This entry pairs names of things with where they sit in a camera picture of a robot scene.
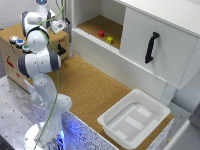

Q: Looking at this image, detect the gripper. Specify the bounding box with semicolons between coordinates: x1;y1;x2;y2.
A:
49;18;70;35

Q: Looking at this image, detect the yellow block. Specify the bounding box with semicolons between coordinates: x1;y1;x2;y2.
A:
106;36;115;45

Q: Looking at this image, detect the wooden drawer box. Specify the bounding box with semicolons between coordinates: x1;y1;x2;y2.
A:
0;22;71;92

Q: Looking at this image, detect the green button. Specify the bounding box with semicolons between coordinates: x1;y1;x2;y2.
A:
21;44;32;54

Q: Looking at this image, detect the blue button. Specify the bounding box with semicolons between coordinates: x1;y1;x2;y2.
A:
15;38;26;48

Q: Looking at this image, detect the red button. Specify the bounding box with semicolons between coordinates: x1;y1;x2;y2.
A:
9;34;19;44

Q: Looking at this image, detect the white cabinet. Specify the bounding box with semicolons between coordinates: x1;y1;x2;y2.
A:
70;0;200;108

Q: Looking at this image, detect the white sliding door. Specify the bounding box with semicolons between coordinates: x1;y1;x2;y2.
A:
118;6;200;91

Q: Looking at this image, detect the white plastic box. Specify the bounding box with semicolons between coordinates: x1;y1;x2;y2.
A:
96;88;172;150

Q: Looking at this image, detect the black drawer handle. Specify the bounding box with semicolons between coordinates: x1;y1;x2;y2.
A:
56;43;67;57

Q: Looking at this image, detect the green cable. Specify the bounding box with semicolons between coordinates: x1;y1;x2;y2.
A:
32;0;67;150

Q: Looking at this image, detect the black door handle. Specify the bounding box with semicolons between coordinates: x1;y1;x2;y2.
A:
144;31;161;65

